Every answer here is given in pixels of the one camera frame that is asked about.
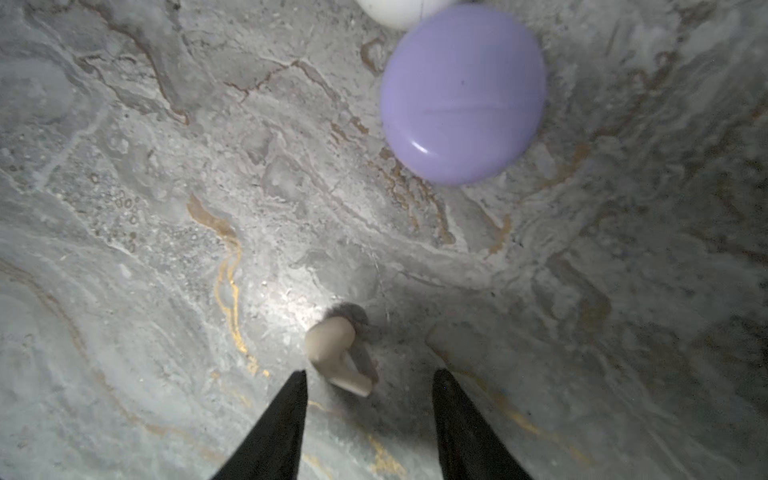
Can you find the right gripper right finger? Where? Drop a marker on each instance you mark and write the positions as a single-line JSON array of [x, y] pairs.
[[468, 448]]

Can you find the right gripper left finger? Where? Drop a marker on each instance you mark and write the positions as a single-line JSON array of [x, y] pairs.
[[273, 447]]

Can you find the purple round earbud case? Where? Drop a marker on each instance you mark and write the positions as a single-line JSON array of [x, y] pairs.
[[463, 94]]

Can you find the white round earbud case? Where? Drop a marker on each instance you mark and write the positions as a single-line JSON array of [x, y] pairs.
[[402, 15]]

